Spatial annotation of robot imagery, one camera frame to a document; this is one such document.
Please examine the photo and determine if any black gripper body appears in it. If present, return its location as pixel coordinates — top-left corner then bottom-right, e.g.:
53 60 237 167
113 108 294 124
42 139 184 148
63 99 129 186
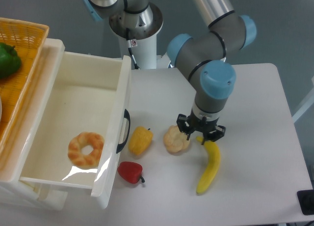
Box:
190 114 218 134

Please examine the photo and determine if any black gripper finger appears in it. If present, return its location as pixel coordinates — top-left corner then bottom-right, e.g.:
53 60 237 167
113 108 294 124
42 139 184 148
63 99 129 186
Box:
177 114 194 141
201 125 226 145

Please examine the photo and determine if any white drawer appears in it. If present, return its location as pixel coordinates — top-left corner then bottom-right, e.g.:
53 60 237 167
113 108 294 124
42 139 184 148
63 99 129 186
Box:
20 52 131 210

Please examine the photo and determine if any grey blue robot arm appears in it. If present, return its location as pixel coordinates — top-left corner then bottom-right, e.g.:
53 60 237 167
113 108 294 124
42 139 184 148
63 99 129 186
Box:
83 0 257 141

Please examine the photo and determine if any white drawer cabinet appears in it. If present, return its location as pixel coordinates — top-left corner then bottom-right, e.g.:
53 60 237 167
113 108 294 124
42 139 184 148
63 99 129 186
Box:
0 38 67 210

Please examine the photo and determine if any yellow banana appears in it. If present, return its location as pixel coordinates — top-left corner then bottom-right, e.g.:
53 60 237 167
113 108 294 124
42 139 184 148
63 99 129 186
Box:
196 136 221 195

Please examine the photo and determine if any round knotted bread roll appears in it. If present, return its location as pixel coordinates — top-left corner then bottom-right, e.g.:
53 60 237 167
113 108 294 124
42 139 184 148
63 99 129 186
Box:
163 125 190 153

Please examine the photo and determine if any yellow bell pepper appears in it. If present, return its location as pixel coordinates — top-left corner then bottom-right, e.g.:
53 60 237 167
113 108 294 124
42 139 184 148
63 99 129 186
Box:
128 126 153 156

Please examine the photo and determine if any red bell pepper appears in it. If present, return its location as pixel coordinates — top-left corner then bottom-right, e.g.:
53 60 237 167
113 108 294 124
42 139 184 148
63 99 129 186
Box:
117 161 145 184

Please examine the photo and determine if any black device at table edge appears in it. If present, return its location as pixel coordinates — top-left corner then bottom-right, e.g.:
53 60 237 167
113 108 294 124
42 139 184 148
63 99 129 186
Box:
297 189 314 215

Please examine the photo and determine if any orange woven basket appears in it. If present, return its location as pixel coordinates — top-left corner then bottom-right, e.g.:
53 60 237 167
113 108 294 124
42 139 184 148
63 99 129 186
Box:
0 18 49 151

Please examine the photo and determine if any green bell pepper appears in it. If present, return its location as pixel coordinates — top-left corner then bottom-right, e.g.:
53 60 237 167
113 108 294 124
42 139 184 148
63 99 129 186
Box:
0 42 22 79

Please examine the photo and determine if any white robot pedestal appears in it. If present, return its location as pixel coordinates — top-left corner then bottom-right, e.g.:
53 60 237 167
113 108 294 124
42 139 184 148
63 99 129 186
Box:
109 2 178 70

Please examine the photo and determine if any braided ring bread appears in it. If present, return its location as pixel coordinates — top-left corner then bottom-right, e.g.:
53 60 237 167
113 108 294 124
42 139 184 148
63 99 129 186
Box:
67 132 105 169

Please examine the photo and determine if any black cable on pedestal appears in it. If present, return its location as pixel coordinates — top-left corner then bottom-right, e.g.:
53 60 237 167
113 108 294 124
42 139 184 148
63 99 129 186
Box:
125 28 141 70

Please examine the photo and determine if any white frame at right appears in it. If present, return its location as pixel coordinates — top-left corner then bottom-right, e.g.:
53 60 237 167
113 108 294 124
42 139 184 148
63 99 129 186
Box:
292 77 314 123

